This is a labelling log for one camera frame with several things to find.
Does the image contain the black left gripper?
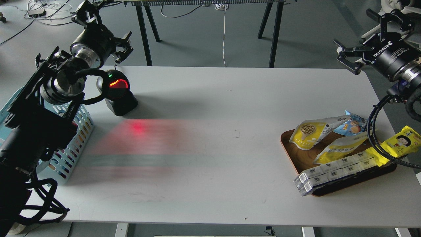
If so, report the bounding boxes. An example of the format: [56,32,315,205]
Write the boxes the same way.
[70,0,133,69]

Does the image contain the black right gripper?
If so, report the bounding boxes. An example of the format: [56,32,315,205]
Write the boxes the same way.
[333,9,420,82]

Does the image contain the yellow white snack pouch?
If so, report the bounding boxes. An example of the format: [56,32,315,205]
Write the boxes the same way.
[289,115,350,150]

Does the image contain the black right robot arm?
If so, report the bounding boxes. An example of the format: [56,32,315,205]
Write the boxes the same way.
[334,9,420,121]

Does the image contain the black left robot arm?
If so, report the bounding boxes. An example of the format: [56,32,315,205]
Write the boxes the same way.
[1,0,138,237]

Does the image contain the blue snack packet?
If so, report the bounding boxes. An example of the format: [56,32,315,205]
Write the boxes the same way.
[333,110,367,136]

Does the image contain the yellow cartoon snack bag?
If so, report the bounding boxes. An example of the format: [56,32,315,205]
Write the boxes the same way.
[365,126,421,167]

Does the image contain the snacks inside basket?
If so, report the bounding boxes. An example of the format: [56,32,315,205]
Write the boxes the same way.
[44,119,94,184]

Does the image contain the light blue plastic basket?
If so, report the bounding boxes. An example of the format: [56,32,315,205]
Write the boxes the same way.
[0,87,94,185]

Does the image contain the white office chair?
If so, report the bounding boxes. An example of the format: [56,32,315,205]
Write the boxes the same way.
[359,0,420,48]

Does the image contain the black barcode scanner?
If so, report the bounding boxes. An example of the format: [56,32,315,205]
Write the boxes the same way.
[105,69,138,117]

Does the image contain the yellow white flat pouch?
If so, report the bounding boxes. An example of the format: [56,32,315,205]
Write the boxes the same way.
[313,133,367,165]

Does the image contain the clear wrapped box pack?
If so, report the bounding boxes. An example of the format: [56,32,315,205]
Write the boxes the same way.
[293,151,377,197]

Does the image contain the brown wooden tray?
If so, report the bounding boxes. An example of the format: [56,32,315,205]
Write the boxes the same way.
[280,130,397,197]

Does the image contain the tape roll on floor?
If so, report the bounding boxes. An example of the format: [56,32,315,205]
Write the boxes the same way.
[7,223,26,235]

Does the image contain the black trestle table frame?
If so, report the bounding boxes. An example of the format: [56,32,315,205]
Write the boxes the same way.
[104,0,296,67]

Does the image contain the floor cables and adapter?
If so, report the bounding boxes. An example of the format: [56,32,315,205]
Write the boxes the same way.
[0,0,86,45]

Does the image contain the black cable loop right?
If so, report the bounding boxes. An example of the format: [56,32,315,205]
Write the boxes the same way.
[366,95,421,169]

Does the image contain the white hanging cord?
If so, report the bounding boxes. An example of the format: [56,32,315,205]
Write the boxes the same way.
[215,3,229,67]

